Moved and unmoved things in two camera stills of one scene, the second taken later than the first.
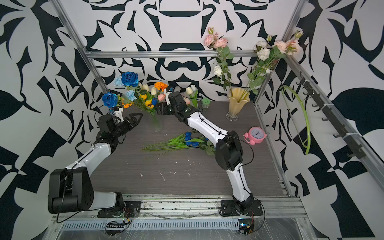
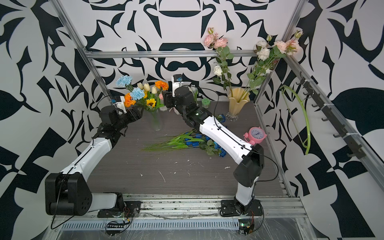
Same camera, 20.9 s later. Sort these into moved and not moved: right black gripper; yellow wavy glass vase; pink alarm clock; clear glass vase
Moved: right black gripper
Not moved: clear glass vase; pink alarm clock; yellow wavy glass vase
